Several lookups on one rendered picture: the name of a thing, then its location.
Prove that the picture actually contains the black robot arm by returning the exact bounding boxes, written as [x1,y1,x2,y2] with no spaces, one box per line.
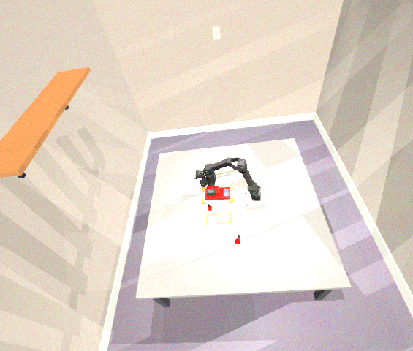
[195,157,261,201]

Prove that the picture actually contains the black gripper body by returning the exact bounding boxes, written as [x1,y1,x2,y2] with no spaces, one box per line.
[206,175,216,195]

